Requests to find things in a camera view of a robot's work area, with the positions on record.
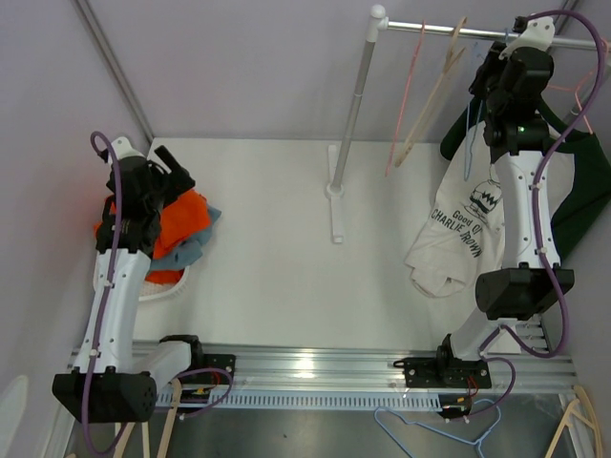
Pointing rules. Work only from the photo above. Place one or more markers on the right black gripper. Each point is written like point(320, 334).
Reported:
point(492, 64)

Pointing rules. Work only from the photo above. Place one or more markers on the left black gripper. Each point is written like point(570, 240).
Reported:
point(176, 183)

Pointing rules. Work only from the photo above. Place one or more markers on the orange t shirt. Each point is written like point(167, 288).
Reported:
point(164, 276)
point(181, 219)

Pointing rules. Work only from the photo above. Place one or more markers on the wooden hanger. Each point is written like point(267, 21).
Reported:
point(578, 428)
point(436, 96)

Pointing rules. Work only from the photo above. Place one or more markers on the blue grey t shirt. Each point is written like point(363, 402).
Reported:
point(189, 251)

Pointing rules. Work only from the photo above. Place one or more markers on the blue wire hanger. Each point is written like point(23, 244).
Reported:
point(477, 56)
point(476, 444)

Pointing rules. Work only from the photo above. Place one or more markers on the pink wire hanger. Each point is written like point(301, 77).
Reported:
point(405, 97)

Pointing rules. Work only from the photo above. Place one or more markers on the green and pink shirt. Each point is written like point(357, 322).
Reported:
point(463, 236)

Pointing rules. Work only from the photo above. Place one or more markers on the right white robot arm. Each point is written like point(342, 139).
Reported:
point(530, 279)

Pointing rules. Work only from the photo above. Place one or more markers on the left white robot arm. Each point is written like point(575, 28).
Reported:
point(106, 384)

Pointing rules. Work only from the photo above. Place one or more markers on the white plastic laundry basket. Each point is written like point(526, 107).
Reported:
point(162, 286)

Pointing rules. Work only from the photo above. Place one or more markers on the metal clothes rack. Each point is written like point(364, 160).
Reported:
point(337, 156)

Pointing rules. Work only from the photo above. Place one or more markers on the wooden hangers bottom left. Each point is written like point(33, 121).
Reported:
point(166, 434)

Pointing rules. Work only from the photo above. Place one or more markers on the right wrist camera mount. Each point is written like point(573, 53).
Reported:
point(539, 34)

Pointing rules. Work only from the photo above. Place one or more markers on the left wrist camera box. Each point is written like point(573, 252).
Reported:
point(122, 149)

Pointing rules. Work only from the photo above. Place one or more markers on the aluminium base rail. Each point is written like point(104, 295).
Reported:
point(251, 376)

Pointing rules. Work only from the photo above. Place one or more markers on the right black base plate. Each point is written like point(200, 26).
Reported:
point(420, 372)

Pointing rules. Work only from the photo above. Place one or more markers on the blue wire hanger on floor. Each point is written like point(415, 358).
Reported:
point(476, 444)

